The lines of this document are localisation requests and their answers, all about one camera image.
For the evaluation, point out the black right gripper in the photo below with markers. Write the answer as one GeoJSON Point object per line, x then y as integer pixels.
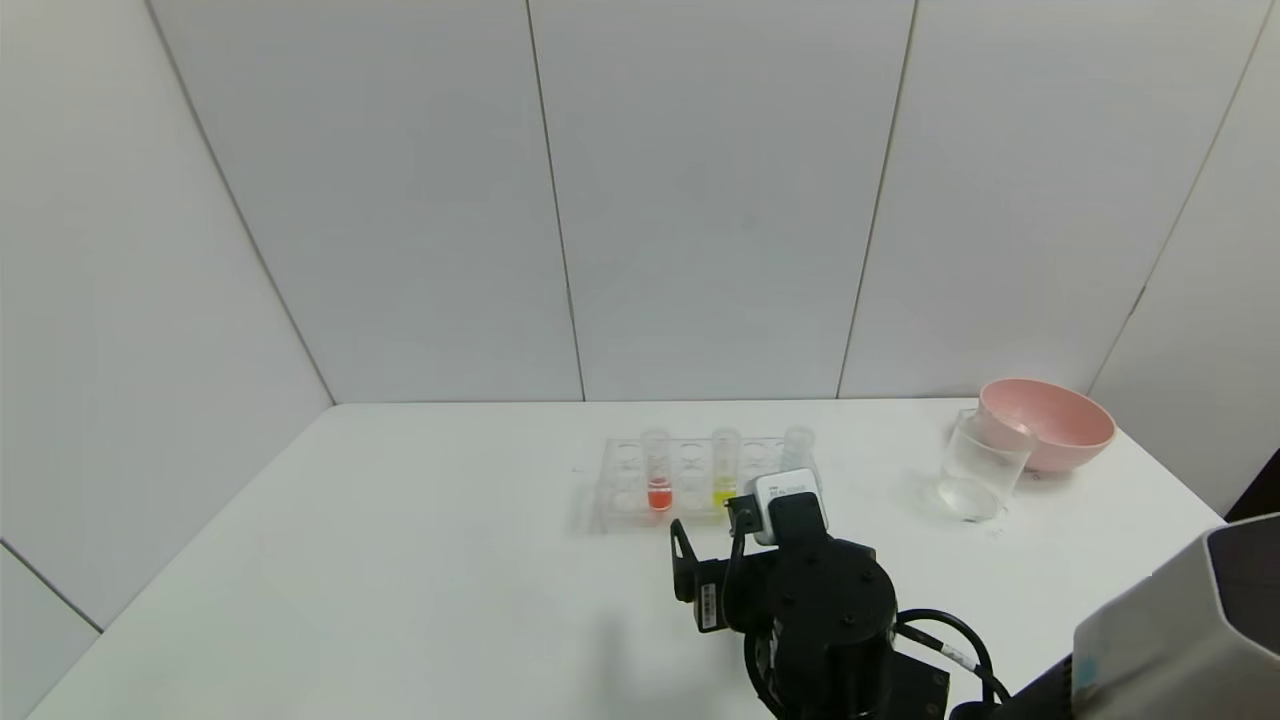
{"type": "Point", "coordinates": [708, 603]}

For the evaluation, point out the test tube with yellow pigment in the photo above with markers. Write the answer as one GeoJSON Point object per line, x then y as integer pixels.
{"type": "Point", "coordinates": [724, 492]}

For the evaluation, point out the test tube with blue liquid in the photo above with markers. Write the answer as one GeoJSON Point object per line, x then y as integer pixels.
{"type": "Point", "coordinates": [798, 445]}

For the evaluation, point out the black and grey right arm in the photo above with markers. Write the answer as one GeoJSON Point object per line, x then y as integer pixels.
{"type": "Point", "coordinates": [830, 620]}

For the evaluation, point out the test tube with red liquid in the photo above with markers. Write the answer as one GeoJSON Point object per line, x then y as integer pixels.
{"type": "Point", "coordinates": [658, 495]}

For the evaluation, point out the clear plastic test tube rack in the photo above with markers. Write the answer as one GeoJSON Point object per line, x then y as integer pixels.
{"type": "Point", "coordinates": [620, 490]}

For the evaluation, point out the clear glass beaker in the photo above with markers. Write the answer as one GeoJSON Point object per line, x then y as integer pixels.
{"type": "Point", "coordinates": [975, 470]}

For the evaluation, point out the pink bowl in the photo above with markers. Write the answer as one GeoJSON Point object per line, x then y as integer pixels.
{"type": "Point", "coordinates": [1060, 425]}

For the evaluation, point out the dark object beside table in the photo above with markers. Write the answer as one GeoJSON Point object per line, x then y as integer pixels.
{"type": "Point", "coordinates": [1262, 500]}

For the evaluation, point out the white RealSense wrist camera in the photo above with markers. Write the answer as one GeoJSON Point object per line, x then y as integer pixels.
{"type": "Point", "coordinates": [785, 490]}

